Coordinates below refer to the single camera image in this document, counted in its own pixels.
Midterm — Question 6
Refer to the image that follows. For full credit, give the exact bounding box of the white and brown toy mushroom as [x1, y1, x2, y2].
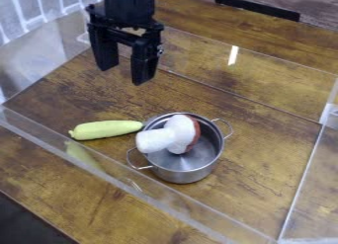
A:
[136, 115, 200, 154]

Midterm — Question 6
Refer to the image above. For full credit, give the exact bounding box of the white mesh curtain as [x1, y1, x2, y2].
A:
[0, 0, 101, 46]

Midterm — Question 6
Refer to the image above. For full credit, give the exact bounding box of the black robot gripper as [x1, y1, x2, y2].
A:
[85, 0, 164, 86]

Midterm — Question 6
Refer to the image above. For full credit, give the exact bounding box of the silver metal pot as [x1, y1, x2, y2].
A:
[127, 113, 234, 184]

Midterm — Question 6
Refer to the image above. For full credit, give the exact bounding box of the yellow-green toy corn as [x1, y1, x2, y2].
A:
[68, 121, 143, 140]

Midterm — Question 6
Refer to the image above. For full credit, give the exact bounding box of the clear acrylic enclosure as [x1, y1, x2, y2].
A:
[0, 0, 338, 244]

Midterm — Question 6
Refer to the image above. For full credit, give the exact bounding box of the black bar in background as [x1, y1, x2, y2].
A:
[214, 0, 300, 22]

